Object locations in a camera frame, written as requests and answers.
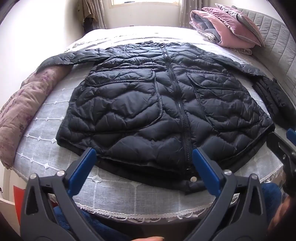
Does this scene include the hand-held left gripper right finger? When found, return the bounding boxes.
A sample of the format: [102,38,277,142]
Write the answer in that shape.
[185,147,268,241]

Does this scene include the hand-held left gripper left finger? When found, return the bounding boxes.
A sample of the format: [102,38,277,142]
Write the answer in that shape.
[20,147,102,241]

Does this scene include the black quilted puffer jacket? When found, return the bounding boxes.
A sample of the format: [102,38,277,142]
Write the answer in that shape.
[37,40,292,195]

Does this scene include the person's right hand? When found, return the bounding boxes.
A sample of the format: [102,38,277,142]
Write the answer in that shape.
[268,197,296,235]

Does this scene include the person's left hand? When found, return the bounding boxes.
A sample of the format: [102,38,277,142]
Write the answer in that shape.
[129,236,165,241]

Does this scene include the person's legs in blue jeans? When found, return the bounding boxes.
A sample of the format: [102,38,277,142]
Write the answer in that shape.
[53,183,283,241]

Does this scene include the bed with grey bedspread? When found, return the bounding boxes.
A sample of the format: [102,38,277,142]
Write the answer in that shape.
[13,26,286,224]

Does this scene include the red object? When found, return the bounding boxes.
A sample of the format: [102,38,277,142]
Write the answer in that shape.
[13,185,26,205]

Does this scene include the white panel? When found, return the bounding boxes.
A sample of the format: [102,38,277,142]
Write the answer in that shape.
[0,171,25,233]

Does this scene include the mauve floral quilt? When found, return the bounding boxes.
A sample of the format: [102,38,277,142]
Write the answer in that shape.
[0,65,74,169]

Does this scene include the grey padded headboard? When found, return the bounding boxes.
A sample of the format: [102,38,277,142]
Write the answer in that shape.
[235,7,296,98]

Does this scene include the large pink velvet pillow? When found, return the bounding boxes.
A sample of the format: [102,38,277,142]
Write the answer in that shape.
[201,6,265,48]

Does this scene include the pink and grey pillow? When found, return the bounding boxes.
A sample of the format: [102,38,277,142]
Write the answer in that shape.
[215,3,253,26]

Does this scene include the folded pink grey quilt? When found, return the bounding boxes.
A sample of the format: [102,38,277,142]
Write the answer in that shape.
[189,10,223,44]

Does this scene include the grey patterned curtain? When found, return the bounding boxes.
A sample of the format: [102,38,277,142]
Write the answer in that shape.
[82,0,110,32]
[179,0,205,29]

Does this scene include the window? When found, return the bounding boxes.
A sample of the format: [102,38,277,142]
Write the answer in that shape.
[110,0,181,6]

